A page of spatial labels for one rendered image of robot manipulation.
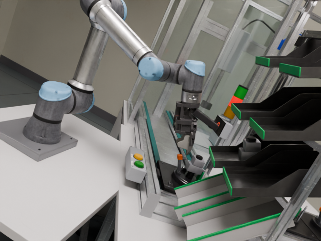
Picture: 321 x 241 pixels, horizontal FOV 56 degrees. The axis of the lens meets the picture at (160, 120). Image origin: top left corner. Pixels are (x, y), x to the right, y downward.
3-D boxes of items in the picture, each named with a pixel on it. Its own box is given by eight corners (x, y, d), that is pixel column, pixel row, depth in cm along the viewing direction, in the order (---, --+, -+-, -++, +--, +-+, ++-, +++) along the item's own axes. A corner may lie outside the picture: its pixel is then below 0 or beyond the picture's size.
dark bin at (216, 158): (213, 168, 88) (214, 144, 86) (208, 152, 101) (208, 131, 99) (311, 169, 87) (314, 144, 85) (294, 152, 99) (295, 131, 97)
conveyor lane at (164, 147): (153, 211, 115) (164, 190, 113) (141, 133, 194) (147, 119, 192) (217, 231, 122) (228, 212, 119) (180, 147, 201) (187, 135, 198)
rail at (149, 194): (139, 214, 109) (151, 190, 106) (132, 129, 193) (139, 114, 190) (153, 219, 110) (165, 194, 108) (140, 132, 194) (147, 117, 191)
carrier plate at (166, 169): (162, 192, 113) (165, 187, 112) (155, 163, 136) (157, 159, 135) (217, 210, 118) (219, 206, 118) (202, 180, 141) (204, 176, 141)
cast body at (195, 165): (186, 170, 122) (194, 156, 121) (184, 165, 126) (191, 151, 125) (204, 177, 124) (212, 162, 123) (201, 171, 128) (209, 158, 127)
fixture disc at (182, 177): (174, 185, 118) (176, 180, 118) (169, 168, 131) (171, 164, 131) (205, 195, 122) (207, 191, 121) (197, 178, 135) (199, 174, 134)
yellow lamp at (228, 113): (225, 116, 137) (230, 106, 136) (221, 113, 142) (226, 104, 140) (234, 120, 138) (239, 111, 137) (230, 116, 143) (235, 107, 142)
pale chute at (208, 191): (178, 220, 92) (174, 208, 92) (178, 199, 105) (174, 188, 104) (268, 193, 89) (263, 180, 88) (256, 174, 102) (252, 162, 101)
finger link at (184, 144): (175, 154, 119) (177, 132, 116) (189, 155, 119) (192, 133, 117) (176, 157, 116) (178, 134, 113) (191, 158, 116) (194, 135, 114)
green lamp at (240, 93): (235, 96, 134) (240, 86, 133) (231, 94, 139) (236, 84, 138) (244, 101, 136) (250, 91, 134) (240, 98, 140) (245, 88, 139)
